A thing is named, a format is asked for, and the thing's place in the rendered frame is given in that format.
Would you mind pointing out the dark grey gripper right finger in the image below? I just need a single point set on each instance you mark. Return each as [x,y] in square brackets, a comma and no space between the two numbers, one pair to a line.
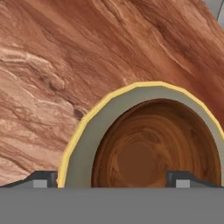
[180,176]

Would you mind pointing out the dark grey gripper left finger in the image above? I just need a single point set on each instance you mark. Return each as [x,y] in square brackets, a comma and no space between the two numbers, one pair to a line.
[43,177]

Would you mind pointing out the yellow-rimmed grey wooden bowl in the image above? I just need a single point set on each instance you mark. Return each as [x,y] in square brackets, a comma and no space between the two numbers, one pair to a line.
[87,140]

